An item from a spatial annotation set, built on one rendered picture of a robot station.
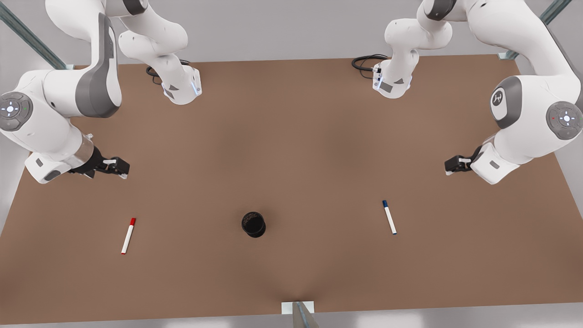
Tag red capped white marker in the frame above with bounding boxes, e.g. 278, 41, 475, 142
121, 217, 137, 255

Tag blue capped white marker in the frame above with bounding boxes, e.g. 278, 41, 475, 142
382, 200, 398, 236

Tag black cylindrical cup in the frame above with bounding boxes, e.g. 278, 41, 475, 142
241, 211, 266, 239

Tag black cable loop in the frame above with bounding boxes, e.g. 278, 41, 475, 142
146, 60, 192, 86
351, 54, 389, 80

